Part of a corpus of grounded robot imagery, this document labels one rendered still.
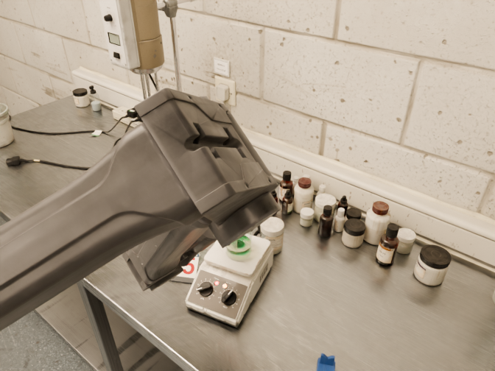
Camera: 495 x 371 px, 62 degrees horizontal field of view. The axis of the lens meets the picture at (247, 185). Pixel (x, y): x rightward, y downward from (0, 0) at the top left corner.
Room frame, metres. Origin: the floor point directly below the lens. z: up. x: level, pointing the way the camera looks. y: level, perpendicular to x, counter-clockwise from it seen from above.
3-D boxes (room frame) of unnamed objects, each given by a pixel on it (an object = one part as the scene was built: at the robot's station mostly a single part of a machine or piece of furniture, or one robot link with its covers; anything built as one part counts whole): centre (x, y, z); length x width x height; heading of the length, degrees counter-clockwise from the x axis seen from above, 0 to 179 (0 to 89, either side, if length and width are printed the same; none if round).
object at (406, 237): (0.79, -0.40, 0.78); 0.05 x 0.05 x 0.05
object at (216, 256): (0.69, 0.02, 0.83); 0.12 x 0.12 x 0.01; 65
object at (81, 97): (1.68, 0.72, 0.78); 0.06 x 0.06 x 0.06
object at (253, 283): (0.67, 0.03, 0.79); 0.22 x 0.13 x 0.08; 155
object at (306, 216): (0.89, -0.16, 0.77); 0.04 x 0.04 x 0.04
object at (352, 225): (0.81, -0.28, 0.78); 0.05 x 0.05 x 0.06
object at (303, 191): (0.95, -0.16, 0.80); 0.06 x 0.06 x 0.10
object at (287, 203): (0.94, -0.11, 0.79); 0.03 x 0.03 x 0.08
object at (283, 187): (1.00, -0.11, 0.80); 0.04 x 0.04 x 0.10
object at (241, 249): (0.68, 0.02, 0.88); 0.07 x 0.06 x 0.08; 58
